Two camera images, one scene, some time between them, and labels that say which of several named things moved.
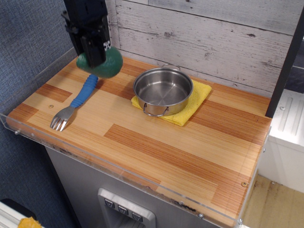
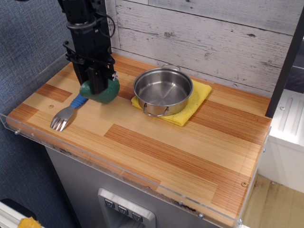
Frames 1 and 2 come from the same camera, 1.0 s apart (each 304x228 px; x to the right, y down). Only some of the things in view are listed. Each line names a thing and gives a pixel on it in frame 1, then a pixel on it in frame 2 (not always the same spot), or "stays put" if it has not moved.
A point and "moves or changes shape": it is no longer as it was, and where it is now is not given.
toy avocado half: x=111 y=67 moves or changes shape
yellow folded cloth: x=199 y=92 stays put
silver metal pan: x=163 y=90 stays put
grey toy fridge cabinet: x=100 y=197 stays put
